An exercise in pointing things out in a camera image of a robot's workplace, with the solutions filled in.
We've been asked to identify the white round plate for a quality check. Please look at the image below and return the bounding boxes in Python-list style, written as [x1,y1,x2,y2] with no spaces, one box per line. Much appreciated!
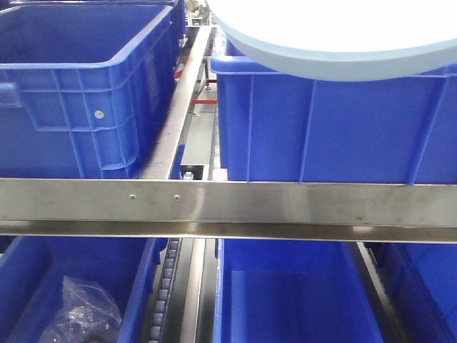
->
[209,1,456,81]

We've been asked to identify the blue plastic crate middle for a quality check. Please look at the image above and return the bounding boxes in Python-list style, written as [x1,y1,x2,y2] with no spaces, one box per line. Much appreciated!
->
[211,34,456,184]

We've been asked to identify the blue plastic crate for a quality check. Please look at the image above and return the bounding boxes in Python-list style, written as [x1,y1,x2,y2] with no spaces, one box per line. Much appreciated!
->
[211,34,456,184]
[1,1,176,179]

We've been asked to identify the lower blue bin middle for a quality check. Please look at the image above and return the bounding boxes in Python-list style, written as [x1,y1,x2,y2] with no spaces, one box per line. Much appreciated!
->
[213,239,383,342]

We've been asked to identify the blue bin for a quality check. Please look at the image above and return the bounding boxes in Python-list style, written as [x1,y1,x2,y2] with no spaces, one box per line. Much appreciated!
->
[213,239,383,342]
[377,243,456,342]
[1,237,166,342]

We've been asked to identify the blue plastic crate left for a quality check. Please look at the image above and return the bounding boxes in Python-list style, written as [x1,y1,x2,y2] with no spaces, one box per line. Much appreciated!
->
[1,1,176,179]

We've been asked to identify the roller conveyor track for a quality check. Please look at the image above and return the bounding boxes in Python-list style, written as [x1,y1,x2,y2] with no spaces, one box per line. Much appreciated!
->
[149,238,181,342]

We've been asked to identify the clear plastic bag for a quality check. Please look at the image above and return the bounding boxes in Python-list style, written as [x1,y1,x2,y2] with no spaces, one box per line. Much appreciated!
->
[39,276,122,342]

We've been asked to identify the lower blue bin left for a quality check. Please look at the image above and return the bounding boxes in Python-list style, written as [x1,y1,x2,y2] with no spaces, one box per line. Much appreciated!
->
[1,237,166,342]

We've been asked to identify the lower blue bin right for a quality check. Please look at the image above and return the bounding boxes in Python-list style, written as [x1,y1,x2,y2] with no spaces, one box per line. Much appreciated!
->
[377,243,456,342]

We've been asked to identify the upper steel shelf rail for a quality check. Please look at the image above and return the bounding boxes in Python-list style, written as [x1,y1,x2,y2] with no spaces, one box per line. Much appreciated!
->
[1,179,456,243]

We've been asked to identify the steel divider rail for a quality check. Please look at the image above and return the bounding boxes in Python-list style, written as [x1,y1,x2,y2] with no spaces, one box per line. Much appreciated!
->
[140,26,216,180]

